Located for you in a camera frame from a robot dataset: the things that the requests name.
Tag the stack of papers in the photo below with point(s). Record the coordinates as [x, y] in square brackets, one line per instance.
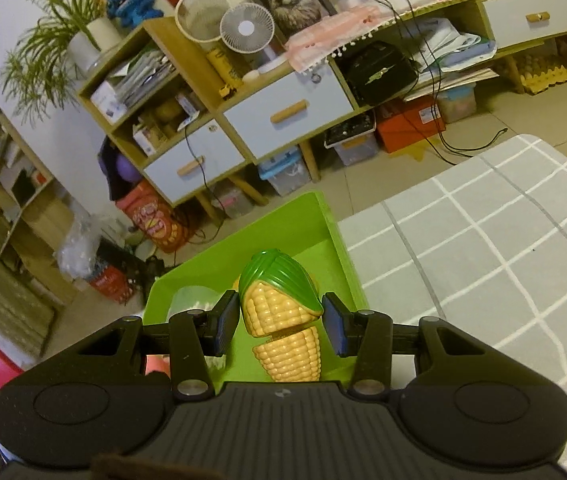
[146, 72]

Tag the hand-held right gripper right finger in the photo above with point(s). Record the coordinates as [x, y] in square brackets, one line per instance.
[336, 327]

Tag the orange cardboard box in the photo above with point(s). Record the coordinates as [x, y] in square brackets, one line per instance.
[408, 127]

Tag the purple ball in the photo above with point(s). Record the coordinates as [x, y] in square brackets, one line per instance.
[129, 169]

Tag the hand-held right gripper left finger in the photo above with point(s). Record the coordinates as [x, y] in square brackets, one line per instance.
[226, 325]

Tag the wooden bookshelf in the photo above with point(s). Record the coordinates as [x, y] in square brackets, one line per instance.
[33, 220]

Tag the clear plastic cup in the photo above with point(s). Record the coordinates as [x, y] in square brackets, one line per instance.
[188, 300]

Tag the pink fringed cloth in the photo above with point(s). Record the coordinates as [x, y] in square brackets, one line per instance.
[323, 35]

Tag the blue plush toy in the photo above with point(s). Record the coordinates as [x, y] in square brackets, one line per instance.
[131, 5]

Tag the egg cartons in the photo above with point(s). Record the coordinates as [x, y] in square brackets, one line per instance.
[538, 67]

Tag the white desk fan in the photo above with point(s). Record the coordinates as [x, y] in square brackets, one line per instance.
[247, 27]

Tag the clear plastic bag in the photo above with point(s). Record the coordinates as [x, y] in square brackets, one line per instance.
[80, 250]

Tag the red printed box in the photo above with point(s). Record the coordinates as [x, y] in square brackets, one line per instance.
[110, 280]

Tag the yellow canister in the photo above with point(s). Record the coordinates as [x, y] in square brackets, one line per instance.
[224, 70]

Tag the green plastic bin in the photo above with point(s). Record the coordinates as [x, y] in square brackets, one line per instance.
[288, 225]

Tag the yellow toy corn cob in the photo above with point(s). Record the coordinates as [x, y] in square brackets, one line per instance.
[273, 310]

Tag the folded white cloths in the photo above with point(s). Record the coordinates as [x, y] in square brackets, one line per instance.
[453, 42]

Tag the pale blue drawer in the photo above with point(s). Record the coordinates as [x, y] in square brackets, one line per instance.
[283, 125]
[198, 150]
[513, 22]

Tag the wooden shelf cabinet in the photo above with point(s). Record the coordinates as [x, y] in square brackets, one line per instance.
[163, 25]

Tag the red snack bag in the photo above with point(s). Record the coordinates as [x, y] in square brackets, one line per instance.
[153, 220]

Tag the small cardboard box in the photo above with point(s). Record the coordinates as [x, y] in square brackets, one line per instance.
[148, 137]

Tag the white mesh basket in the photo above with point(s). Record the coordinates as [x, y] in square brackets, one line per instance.
[202, 15]

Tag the blue-lidded clear storage box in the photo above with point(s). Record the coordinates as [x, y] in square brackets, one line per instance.
[286, 172]

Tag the long wooden sideboard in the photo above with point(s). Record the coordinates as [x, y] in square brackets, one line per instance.
[463, 7]

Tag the potted green plant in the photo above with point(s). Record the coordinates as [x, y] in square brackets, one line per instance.
[93, 35]

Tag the black bag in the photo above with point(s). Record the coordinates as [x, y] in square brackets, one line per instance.
[378, 72]

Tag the small clear storage box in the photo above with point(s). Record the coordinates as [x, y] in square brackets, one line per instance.
[457, 105]

